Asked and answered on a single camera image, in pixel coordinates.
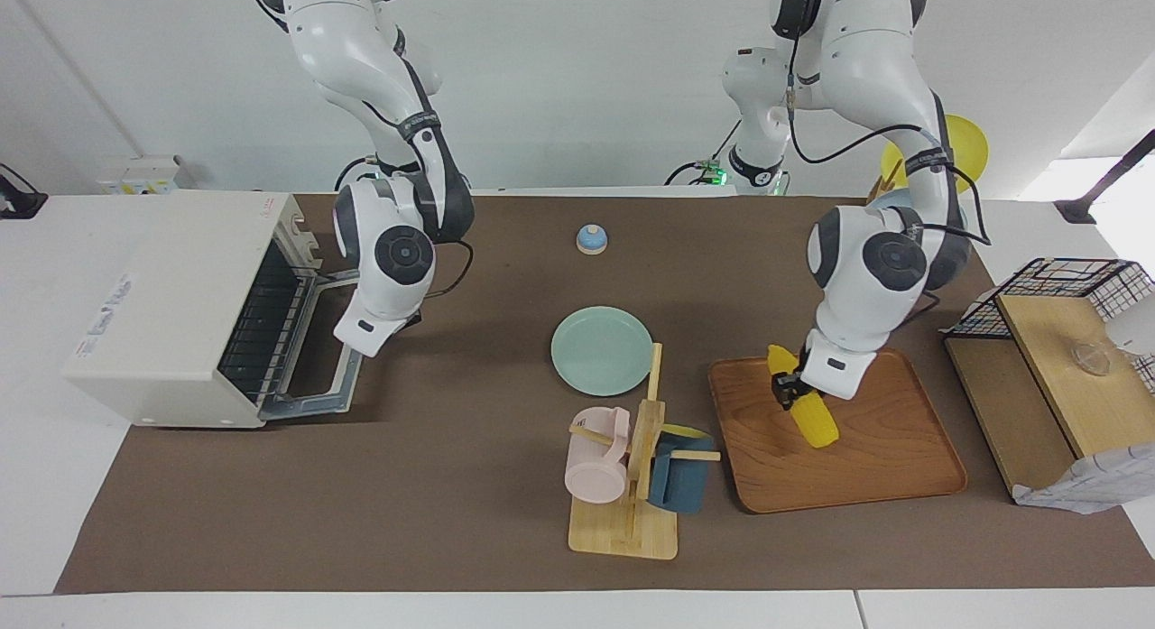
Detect wooden dish rack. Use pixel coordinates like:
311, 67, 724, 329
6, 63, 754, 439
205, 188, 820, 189
864, 158, 905, 208

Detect wooden mug tree stand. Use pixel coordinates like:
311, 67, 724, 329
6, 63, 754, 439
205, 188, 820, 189
568, 342, 723, 561

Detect brown wooden tray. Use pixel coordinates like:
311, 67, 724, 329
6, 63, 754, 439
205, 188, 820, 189
707, 347, 969, 515

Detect pale green plate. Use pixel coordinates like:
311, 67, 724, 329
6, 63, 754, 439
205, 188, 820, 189
550, 306, 654, 398

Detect white checked cloth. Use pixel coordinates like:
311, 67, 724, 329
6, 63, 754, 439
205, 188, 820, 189
1086, 261, 1155, 357
1012, 443, 1155, 515

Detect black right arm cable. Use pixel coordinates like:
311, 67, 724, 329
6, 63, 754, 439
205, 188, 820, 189
334, 153, 476, 302

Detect black camera stand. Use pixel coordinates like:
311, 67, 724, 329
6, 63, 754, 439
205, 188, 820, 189
1055, 128, 1155, 225

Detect wooden box with wire basket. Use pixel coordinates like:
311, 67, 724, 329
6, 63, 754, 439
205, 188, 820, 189
942, 257, 1155, 514

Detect dark blue mug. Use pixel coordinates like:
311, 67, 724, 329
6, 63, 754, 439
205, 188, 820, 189
647, 423, 715, 513

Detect yellow corn cob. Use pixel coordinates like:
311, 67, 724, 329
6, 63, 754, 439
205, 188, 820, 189
766, 344, 841, 450

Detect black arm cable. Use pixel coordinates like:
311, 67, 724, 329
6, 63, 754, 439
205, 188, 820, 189
783, 33, 993, 247
334, 153, 476, 302

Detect black base cables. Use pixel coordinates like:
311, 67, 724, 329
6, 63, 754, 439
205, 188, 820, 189
665, 118, 744, 187

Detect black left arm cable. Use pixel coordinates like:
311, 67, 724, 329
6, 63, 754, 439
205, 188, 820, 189
783, 33, 993, 247

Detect pink mug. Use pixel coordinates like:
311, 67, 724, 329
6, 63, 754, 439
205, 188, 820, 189
564, 406, 632, 504

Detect brown table mat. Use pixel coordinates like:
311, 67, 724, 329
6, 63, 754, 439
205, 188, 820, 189
54, 193, 1155, 597

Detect yellow plate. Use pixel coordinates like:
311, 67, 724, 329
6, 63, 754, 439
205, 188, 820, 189
880, 114, 990, 198

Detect black clamp mount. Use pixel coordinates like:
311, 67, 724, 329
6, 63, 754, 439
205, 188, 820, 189
0, 163, 49, 220

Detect white power box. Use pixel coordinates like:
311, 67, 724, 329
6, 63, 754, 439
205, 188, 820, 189
97, 154, 187, 196

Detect toaster oven glass door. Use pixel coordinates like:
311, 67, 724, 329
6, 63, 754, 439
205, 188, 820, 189
260, 264, 368, 423

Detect clear glass cup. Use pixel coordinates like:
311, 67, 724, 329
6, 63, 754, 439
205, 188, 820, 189
1071, 339, 1113, 378

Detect white toaster oven body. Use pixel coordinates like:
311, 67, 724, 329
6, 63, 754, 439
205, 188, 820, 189
61, 190, 321, 430

